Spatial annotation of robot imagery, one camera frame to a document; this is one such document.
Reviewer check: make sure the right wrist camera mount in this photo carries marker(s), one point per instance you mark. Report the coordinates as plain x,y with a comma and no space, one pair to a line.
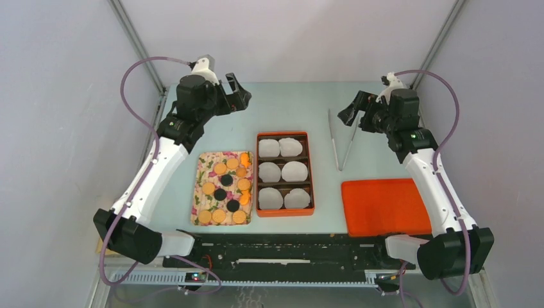
391,83

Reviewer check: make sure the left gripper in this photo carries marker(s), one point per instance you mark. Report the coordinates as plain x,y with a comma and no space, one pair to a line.
237,101

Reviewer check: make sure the black sandwich cookie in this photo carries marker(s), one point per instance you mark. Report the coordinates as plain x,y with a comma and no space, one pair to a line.
233,205
226,180
220,194

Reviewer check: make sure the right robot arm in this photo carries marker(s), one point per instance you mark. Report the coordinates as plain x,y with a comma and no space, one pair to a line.
458,246

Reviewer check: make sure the orange tin lid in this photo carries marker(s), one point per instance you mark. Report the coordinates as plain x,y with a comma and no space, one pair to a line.
384,206

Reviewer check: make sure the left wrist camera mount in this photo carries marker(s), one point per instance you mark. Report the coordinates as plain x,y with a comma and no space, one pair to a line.
204,66

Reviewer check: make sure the orange fish shaped cookie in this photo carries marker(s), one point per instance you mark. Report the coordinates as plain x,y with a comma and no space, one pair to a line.
245,197
245,159

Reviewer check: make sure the round tan biscuit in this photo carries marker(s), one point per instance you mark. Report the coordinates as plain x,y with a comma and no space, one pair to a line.
220,168
244,184
219,216
204,217
232,163
239,217
208,188

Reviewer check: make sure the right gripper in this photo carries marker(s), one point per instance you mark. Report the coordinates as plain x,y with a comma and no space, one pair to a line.
362,101

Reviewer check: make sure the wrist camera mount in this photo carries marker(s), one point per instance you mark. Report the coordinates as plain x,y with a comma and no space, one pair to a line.
391,83
204,66

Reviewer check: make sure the floral rectangular tray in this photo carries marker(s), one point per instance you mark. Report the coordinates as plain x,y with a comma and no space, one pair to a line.
205,173

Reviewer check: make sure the metal tongs white handle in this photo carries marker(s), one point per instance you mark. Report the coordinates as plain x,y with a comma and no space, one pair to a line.
342,135

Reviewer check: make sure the orange swirl cookie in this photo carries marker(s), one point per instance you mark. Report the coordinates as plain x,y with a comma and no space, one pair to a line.
241,172

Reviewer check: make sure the orange cookie tin box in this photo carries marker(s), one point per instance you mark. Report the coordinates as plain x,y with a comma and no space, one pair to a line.
283,186

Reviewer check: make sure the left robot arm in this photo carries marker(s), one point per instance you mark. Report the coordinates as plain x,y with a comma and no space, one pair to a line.
124,228

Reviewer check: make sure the white paper cup liner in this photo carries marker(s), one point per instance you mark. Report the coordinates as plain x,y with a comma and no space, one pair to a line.
270,199
269,148
290,147
269,172
295,171
297,199

